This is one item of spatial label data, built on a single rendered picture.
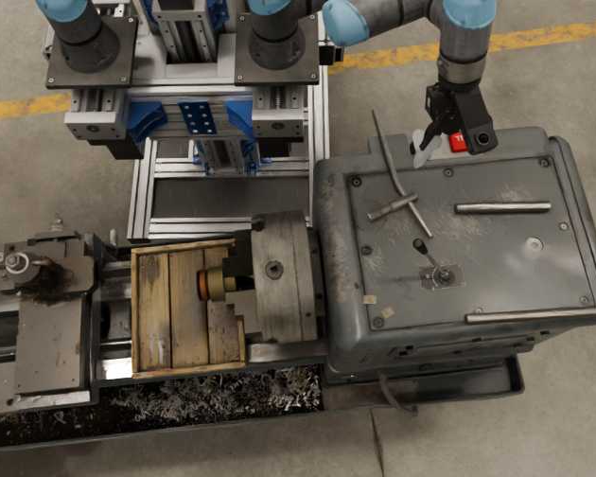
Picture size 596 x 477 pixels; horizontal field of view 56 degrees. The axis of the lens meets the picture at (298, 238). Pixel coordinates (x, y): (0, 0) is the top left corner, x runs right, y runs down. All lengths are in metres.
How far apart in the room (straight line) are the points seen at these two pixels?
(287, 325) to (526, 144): 0.68
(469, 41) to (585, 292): 0.61
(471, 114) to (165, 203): 1.68
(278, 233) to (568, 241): 0.62
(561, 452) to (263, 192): 1.59
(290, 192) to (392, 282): 1.28
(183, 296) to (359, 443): 1.11
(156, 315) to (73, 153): 1.51
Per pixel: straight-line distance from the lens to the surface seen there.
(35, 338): 1.59
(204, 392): 1.83
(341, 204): 1.23
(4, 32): 3.52
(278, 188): 2.40
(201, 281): 1.33
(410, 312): 1.17
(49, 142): 3.02
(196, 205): 2.41
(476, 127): 0.99
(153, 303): 1.59
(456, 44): 0.92
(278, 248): 1.21
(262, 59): 1.51
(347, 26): 0.91
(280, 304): 1.21
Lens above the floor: 2.38
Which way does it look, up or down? 70 degrees down
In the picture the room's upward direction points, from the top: 3 degrees counter-clockwise
